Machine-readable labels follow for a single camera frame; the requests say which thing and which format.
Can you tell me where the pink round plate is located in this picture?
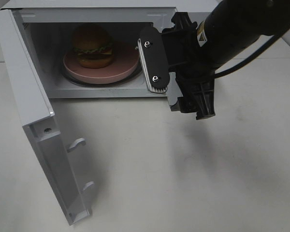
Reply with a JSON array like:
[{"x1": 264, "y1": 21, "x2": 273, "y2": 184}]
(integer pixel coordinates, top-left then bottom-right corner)
[{"x1": 63, "y1": 42, "x2": 139, "y2": 85}]

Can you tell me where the glass microwave turntable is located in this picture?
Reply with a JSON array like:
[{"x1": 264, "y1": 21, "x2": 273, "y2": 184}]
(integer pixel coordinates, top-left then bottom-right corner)
[{"x1": 60, "y1": 63, "x2": 143, "y2": 87}]

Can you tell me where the white microwave oven body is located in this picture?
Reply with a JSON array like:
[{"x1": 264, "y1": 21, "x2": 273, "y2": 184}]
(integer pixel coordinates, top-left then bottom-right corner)
[{"x1": 0, "y1": 0, "x2": 217, "y2": 101}]

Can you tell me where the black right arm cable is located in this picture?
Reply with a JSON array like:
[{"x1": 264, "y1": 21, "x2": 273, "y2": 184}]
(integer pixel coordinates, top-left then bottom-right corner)
[{"x1": 214, "y1": 33, "x2": 281, "y2": 79}]

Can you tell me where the burger with lettuce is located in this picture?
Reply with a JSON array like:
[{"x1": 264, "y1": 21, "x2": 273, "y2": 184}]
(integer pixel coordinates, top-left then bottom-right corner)
[{"x1": 72, "y1": 23, "x2": 114, "y2": 69}]

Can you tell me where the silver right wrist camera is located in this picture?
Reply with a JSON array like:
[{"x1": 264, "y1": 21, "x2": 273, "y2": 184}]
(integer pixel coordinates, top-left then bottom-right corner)
[{"x1": 137, "y1": 26, "x2": 170, "y2": 94}]

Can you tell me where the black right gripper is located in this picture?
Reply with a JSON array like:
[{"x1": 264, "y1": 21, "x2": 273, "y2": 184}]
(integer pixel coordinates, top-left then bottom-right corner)
[{"x1": 161, "y1": 12, "x2": 216, "y2": 120}]

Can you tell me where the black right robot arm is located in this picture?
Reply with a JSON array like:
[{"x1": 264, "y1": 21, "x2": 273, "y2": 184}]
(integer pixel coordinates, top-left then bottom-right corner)
[{"x1": 161, "y1": 0, "x2": 290, "y2": 120}]

